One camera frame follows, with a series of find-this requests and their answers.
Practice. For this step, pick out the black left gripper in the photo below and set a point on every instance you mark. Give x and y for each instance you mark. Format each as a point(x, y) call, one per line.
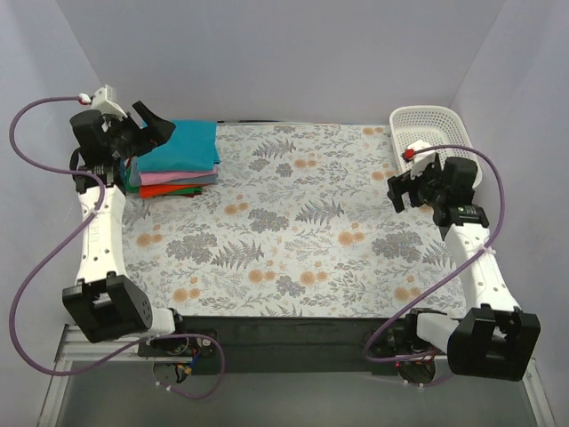
point(134, 134)

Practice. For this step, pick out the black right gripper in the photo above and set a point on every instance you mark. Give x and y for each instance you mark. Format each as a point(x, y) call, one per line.
point(409, 187)

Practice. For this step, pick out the teal t-shirt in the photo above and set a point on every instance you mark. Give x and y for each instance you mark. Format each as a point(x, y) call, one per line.
point(191, 148)

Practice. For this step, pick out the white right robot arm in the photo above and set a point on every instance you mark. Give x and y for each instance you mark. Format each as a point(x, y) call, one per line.
point(495, 339)

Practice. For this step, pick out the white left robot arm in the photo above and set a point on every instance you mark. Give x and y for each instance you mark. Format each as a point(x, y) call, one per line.
point(104, 302)

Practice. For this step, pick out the pink folded t-shirt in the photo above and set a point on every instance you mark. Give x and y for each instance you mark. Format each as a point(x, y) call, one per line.
point(178, 177)

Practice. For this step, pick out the red folded t-shirt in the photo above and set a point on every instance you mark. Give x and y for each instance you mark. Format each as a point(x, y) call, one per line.
point(122, 169)

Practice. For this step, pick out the green folded t-shirt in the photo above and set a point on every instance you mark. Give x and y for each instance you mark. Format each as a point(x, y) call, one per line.
point(133, 179)

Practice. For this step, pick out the white perforated plastic basket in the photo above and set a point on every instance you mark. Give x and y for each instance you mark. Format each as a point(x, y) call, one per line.
point(434, 125)

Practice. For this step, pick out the floral patterned table mat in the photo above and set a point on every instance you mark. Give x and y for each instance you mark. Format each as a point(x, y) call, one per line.
point(298, 224)

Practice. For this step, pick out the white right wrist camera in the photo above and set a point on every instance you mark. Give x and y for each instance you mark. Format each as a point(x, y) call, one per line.
point(420, 153)

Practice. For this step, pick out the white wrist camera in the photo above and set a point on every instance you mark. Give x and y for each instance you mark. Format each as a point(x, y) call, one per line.
point(420, 153)
point(103, 100)

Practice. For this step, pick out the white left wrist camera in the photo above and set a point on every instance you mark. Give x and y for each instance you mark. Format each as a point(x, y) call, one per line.
point(103, 100)

